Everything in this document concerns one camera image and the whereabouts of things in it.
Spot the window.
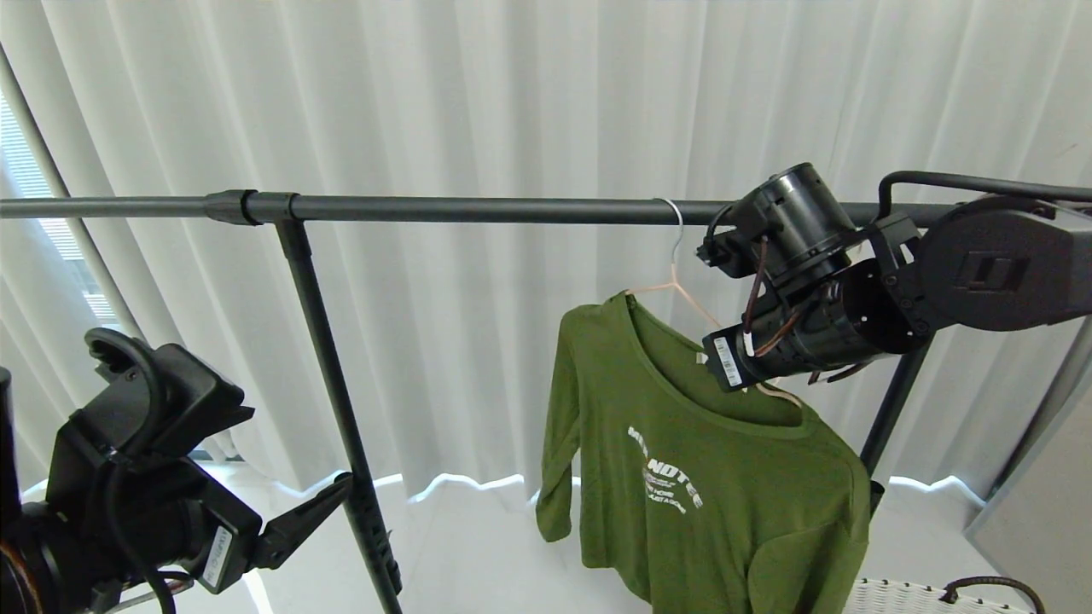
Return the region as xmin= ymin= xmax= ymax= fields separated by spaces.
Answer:
xmin=0 ymin=47 xmax=142 ymax=342

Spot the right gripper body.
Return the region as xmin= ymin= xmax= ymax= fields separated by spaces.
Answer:
xmin=702 ymin=260 xmax=932 ymax=395

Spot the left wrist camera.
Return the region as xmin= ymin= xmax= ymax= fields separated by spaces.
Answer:
xmin=47 ymin=328 xmax=255 ymax=513

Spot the green long-sleeved shirt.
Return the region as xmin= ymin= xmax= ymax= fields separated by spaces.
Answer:
xmin=536 ymin=292 xmax=873 ymax=614

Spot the pink clothes hanger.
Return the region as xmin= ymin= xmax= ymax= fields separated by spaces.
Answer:
xmin=625 ymin=198 xmax=804 ymax=407

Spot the black cable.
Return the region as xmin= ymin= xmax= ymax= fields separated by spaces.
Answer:
xmin=85 ymin=328 xmax=176 ymax=614
xmin=879 ymin=171 xmax=1092 ymax=218

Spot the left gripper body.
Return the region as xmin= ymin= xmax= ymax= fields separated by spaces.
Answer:
xmin=34 ymin=465 xmax=261 ymax=598

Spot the white laundry basket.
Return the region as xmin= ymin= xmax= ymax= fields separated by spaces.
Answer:
xmin=845 ymin=576 xmax=1046 ymax=614

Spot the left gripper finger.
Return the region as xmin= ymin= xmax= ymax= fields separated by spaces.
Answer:
xmin=249 ymin=472 xmax=355 ymax=571

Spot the black clothes rack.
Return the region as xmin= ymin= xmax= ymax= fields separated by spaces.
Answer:
xmin=0 ymin=189 xmax=969 ymax=598

